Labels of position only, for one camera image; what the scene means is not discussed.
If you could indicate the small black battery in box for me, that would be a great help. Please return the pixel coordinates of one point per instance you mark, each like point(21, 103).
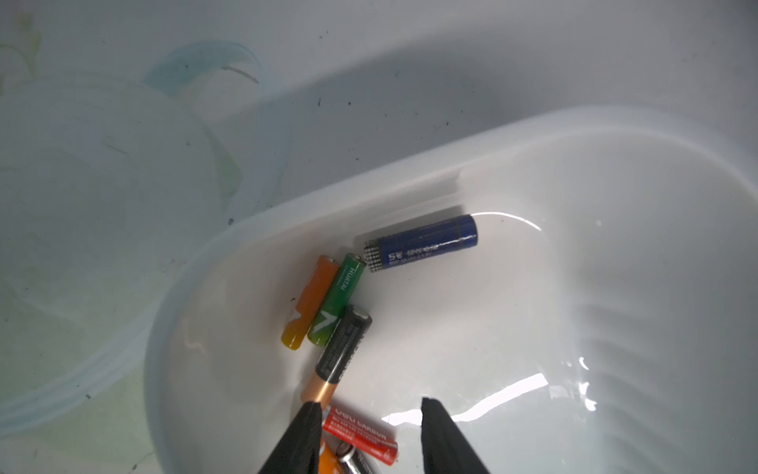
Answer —
point(352, 461)

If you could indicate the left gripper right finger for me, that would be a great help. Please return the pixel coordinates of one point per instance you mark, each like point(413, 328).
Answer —
point(444, 448)

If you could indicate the green battery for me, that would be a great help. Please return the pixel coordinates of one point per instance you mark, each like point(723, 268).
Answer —
point(336, 300)

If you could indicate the orange battery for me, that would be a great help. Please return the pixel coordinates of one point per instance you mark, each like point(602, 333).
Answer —
point(328, 462)
point(309, 302)

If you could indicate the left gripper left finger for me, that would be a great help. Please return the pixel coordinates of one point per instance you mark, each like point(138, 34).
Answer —
point(298, 451)

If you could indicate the white plastic storage box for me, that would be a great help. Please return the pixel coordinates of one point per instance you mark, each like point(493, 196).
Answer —
point(606, 322)

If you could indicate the dark navy battery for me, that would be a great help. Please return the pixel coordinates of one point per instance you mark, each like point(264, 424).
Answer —
point(421, 243)

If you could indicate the red battery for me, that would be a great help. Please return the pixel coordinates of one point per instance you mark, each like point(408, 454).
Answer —
point(362, 433)

